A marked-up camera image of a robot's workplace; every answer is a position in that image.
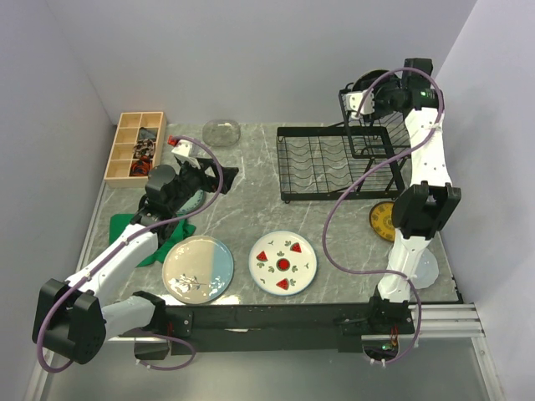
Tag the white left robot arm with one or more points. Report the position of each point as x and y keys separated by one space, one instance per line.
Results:
x=71 y=318

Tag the watermelon pattern white plate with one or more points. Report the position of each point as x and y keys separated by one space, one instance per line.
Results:
x=282 y=263

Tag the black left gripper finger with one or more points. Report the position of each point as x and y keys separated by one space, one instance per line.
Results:
x=208 y=163
x=225 y=180

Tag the yellow patterned glass plate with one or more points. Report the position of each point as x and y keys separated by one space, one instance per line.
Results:
x=380 y=220

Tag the pale blue scalloped plate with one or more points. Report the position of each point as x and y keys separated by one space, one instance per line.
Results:
x=424 y=268

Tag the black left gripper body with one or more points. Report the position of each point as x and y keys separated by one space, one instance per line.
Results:
x=192 y=179

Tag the beige and blue plate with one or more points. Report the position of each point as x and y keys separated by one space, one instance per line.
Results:
x=198 y=270

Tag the clear glass plate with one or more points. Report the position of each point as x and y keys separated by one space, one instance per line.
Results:
x=221 y=133

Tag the light blue patterned plate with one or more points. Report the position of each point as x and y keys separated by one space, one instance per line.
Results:
x=193 y=204

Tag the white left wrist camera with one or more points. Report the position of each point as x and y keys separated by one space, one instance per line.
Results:
x=184 y=151

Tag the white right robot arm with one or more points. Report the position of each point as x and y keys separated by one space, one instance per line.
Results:
x=427 y=204

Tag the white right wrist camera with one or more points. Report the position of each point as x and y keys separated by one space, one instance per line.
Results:
x=359 y=104

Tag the black ceramic plate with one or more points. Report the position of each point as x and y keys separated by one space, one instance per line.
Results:
x=368 y=81

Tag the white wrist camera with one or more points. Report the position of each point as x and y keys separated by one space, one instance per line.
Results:
x=184 y=151
x=359 y=104

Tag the black wire dish rack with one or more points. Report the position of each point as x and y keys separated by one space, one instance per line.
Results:
x=320 y=163

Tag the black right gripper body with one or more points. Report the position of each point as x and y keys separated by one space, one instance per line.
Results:
x=381 y=112

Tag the wooden compartment box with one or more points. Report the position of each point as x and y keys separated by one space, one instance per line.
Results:
x=136 y=150

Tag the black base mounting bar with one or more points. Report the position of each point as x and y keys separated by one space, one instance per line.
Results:
x=250 y=328

